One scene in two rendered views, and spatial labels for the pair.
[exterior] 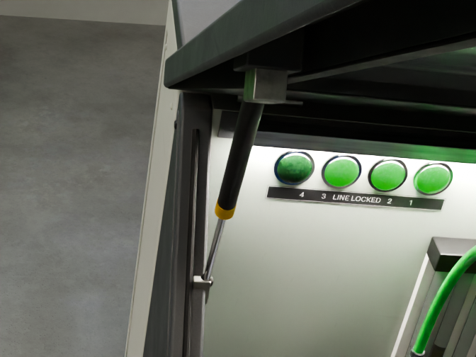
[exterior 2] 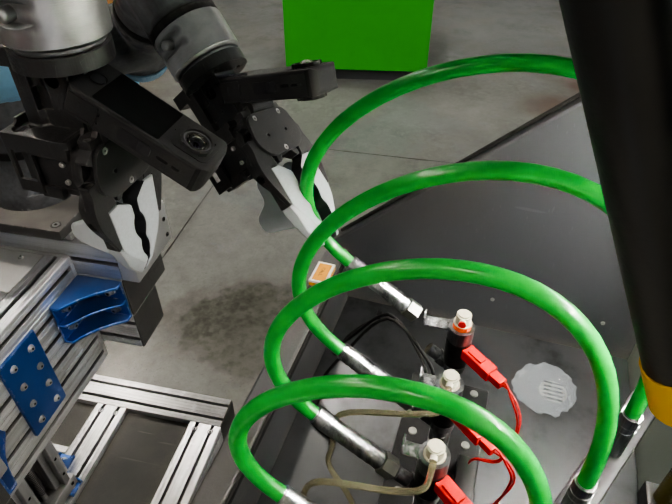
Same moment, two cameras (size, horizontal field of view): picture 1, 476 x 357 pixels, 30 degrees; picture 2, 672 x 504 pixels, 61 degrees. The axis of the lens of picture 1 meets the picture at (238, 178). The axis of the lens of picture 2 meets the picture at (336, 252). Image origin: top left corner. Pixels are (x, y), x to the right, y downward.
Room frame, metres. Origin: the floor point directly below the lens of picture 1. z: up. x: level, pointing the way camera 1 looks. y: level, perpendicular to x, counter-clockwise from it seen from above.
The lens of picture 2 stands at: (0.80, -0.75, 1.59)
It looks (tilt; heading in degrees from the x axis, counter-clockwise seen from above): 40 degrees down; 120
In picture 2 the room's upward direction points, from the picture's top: straight up
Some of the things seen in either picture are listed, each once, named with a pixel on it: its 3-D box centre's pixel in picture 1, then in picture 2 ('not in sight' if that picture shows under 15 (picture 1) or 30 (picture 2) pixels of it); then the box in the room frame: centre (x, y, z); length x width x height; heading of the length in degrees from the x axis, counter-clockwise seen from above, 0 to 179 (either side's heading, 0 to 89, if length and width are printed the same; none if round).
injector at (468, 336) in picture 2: not in sight; (440, 383); (0.69, -0.32, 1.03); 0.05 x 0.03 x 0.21; 12
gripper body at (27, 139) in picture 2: not in sight; (75, 117); (0.42, -0.50, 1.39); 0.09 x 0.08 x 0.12; 12
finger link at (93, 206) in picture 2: not in sight; (106, 202); (0.45, -0.52, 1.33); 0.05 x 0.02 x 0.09; 102
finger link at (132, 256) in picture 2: not in sight; (103, 237); (0.43, -0.52, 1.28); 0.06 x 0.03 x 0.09; 12
